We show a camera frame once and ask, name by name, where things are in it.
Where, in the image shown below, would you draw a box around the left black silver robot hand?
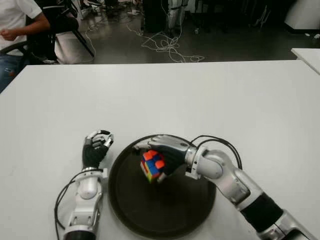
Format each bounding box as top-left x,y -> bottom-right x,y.
82,129 -> 115,169

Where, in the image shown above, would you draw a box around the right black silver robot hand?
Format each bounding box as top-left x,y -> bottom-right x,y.
131,134 -> 197,185

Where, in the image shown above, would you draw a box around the multicoloured Rubik's cube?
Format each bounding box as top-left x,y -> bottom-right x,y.
139,149 -> 166,185

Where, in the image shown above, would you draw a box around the dark brown round plate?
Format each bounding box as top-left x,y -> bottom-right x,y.
107,134 -> 217,234

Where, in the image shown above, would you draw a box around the black office armchair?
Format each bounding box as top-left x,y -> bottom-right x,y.
0,32 -> 51,67

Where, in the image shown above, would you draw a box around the black metal-legged chair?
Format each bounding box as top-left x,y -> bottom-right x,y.
37,0 -> 96,65

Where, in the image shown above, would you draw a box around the silver humanoid robot legs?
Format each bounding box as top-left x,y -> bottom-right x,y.
167,0 -> 187,33

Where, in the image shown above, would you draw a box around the black floor cabinet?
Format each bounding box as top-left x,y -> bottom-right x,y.
142,0 -> 171,34

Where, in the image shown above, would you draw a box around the seated person in white shirt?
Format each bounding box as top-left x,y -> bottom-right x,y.
0,0 -> 57,93

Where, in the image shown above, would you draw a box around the white side table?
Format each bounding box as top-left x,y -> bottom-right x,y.
290,48 -> 320,76

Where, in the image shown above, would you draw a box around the white cabinet with black base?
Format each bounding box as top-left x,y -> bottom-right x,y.
283,0 -> 320,35

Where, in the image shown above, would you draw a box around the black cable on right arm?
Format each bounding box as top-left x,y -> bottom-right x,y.
191,135 -> 243,171

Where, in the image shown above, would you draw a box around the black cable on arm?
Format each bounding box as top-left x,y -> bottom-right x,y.
191,135 -> 243,171
54,172 -> 83,240

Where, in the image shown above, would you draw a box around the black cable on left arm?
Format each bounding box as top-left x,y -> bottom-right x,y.
54,172 -> 83,240

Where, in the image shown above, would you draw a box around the tangled white floor cable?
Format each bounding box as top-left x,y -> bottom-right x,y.
127,23 -> 206,63

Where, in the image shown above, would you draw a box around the thin white floor cable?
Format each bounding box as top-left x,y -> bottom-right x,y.
84,22 -> 108,60

